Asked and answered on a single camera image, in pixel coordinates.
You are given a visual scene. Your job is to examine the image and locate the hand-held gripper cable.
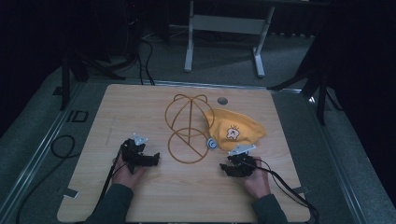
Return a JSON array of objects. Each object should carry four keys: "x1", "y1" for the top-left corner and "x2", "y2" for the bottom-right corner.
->
[
  {"x1": 248, "y1": 158, "x2": 321, "y2": 224},
  {"x1": 95, "y1": 146, "x2": 129, "y2": 213}
]

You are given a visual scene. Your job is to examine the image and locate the black floor cable loop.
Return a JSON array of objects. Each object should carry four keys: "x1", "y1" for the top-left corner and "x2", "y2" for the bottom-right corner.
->
[{"x1": 14, "y1": 133, "x2": 78, "y2": 224}]

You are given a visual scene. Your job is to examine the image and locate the black tripod stand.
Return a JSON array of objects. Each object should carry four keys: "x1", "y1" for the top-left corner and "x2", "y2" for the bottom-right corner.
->
[
  {"x1": 266, "y1": 43, "x2": 344, "y2": 127},
  {"x1": 59, "y1": 46, "x2": 127, "y2": 112}
]

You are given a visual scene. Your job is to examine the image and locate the left hand-held gripper cable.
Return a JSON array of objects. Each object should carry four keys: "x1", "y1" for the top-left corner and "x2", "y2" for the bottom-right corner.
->
[{"x1": 95, "y1": 146, "x2": 129, "y2": 213}]

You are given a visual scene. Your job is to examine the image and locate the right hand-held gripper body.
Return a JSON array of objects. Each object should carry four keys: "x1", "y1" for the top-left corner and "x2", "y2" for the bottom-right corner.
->
[{"x1": 228, "y1": 143, "x2": 259, "y2": 177}]

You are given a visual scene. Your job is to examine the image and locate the white metal table frame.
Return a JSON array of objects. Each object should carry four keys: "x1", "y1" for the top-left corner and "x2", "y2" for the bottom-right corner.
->
[{"x1": 183, "y1": 0, "x2": 276, "y2": 79}]

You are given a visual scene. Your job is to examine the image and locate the person's right hand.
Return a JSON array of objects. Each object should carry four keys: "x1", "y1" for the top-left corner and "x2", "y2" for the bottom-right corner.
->
[{"x1": 242, "y1": 157, "x2": 273, "y2": 200}]

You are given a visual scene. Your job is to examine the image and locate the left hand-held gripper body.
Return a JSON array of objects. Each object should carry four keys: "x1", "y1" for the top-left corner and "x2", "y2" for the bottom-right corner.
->
[{"x1": 120, "y1": 133, "x2": 149, "y2": 175}]

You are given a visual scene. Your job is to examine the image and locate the orange wire hat stand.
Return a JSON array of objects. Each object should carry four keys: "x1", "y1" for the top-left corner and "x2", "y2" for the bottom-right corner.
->
[{"x1": 164, "y1": 93, "x2": 216, "y2": 165}]

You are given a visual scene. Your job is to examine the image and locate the yellow hat with cartoon print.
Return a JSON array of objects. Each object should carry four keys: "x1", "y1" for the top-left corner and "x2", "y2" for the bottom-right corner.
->
[{"x1": 203, "y1": 107, "x2": 268, "y2": 152}]

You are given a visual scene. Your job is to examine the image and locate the right hand-held gripper cable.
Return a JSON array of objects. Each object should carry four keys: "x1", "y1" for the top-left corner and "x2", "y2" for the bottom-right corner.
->
[{"x1": 248, "y1": 158, "x2": 321, "y2": 224}]

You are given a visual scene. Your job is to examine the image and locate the person's left hand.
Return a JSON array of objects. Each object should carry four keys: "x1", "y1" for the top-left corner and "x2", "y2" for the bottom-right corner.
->
[{"x1": 111, "y1": 154, "x2": 148, "y2": 191}]

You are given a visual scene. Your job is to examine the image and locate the black hanging cables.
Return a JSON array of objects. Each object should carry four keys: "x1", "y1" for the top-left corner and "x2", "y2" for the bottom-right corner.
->
[{"x1": 135, "y1": 36, "x2": 156, "y2": 87}]

